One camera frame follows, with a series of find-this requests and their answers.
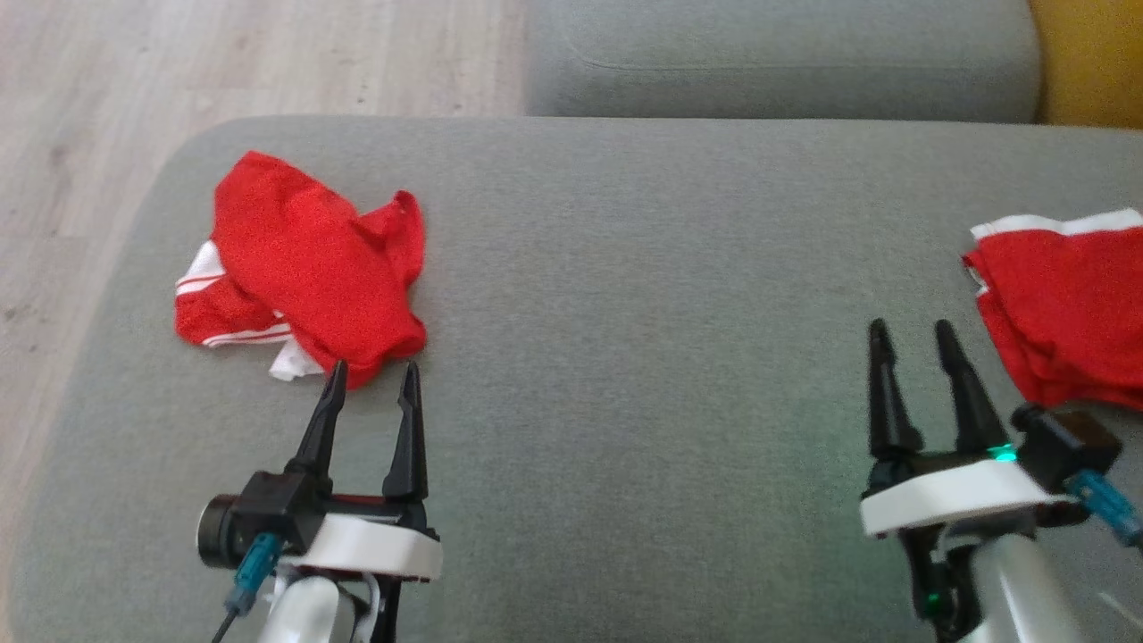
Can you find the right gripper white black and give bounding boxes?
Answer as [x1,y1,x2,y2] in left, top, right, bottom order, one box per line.
[859,319,1055,538]

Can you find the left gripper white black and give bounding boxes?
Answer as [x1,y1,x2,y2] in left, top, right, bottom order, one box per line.
[284,360,443,582]

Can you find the red garment with white trim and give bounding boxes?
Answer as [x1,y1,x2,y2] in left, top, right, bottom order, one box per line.
[962,208,1143,412]

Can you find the red shirt white striped sleeves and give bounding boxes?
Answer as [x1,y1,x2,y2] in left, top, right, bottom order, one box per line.
[174,150,428,391]

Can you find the grey sofa back cushion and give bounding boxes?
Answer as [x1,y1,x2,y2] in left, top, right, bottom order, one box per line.
[525,0,1044,124]

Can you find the yellow pillow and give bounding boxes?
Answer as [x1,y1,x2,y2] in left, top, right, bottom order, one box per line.
[1027,0,1143,130]

